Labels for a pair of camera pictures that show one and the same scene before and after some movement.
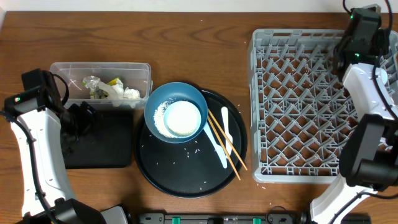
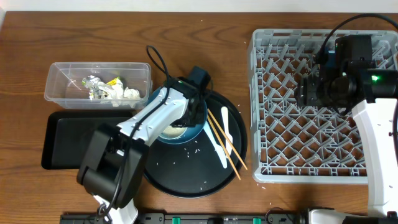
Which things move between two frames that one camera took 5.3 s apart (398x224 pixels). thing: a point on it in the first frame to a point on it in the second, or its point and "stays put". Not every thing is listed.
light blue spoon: [219, 148] stays put
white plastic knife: [224, 112] stays put
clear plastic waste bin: [108, 85] stays put
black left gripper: [88, 115] to [183, 123]
